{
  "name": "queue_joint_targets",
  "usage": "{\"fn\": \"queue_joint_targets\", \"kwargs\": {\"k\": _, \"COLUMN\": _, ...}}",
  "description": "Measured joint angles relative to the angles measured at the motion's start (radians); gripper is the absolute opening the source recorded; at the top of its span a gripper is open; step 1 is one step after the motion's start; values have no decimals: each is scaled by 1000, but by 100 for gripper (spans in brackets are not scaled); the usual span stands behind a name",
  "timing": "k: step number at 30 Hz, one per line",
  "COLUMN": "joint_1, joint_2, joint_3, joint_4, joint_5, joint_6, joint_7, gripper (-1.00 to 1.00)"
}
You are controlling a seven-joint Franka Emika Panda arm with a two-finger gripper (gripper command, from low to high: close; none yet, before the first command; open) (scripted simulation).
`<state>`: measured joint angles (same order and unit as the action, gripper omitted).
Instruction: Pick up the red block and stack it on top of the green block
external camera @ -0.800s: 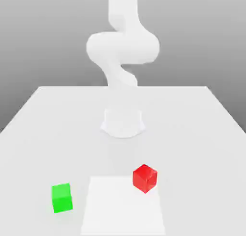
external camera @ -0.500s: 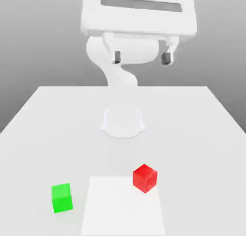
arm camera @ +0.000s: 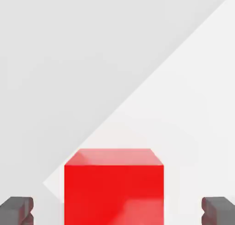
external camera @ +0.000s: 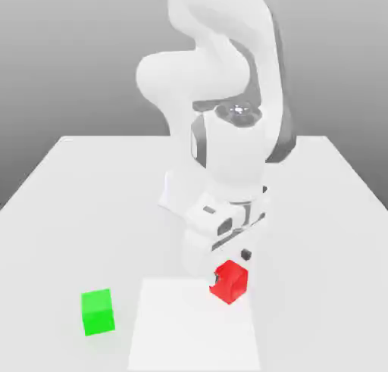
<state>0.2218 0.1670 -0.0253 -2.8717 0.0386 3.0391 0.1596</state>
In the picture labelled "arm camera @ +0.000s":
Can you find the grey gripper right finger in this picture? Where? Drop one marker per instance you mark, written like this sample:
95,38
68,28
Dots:
219,211

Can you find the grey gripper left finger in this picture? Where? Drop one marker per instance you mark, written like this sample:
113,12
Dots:
15,211

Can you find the small red cube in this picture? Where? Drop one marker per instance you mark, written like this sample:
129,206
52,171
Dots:
113,192

